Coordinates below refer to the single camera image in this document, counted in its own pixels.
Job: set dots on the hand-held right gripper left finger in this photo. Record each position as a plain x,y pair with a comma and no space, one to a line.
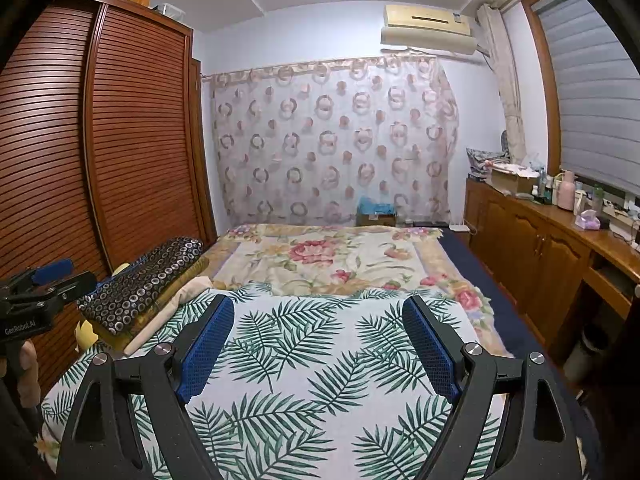
207,345

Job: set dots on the floral blanket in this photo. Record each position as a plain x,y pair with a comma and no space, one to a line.
320,260

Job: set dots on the navy bed sheet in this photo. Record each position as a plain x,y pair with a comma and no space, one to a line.
500,300

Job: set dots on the purple tissue box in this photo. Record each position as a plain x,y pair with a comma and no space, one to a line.
587,220

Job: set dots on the brown gold folded blanket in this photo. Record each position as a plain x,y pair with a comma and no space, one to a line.
125,341

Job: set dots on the grey bin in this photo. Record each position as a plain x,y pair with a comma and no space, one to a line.
590,350

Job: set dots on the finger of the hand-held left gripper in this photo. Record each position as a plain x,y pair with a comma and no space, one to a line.
75,282
52,270

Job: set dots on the palm leaf print sheet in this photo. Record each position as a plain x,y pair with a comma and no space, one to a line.
310,360

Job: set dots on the small brown box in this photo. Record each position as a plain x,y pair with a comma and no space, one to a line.
375,220

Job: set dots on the green bottle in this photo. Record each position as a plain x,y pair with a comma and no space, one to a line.
597,196

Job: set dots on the person's left hand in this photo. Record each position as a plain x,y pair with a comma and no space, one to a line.
27,370

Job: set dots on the wooden sideboard cabinet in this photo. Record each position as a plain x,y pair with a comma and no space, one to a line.
525,240

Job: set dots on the grey window blind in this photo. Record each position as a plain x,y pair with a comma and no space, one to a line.
595,100

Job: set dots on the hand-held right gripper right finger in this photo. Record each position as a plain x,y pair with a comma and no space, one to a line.
430,350

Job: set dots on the blue cloth bundle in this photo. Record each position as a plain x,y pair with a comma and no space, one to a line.
376,206

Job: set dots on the cream pillow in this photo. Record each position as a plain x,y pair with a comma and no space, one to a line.
175,302

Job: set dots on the wooden louvred wardrobe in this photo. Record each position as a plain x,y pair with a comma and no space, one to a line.
140,125

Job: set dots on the open cardboard box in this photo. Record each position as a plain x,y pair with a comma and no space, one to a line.
510,180

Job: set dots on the pink thermos bottle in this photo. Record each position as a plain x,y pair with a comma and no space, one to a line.
566,190

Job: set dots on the beige drape curtain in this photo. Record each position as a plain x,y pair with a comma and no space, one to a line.
507,85

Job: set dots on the cream wall air conditioner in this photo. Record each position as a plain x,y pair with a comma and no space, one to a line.
425,35

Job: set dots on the clear storage box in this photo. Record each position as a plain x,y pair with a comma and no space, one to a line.
170,9

